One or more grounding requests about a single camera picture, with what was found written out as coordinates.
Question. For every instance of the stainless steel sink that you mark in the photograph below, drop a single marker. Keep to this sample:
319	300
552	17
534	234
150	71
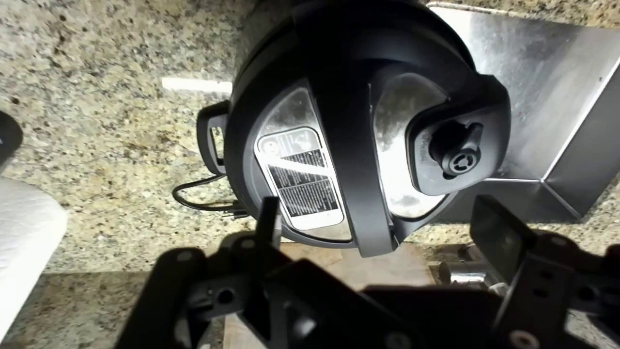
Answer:
550	98

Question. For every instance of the black pressure cooker lid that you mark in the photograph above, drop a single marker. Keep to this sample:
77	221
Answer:
350	98

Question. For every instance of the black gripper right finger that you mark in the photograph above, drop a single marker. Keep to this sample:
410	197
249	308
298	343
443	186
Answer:
501	236

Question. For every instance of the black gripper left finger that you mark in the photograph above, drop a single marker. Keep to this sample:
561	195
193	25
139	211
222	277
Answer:
269	224

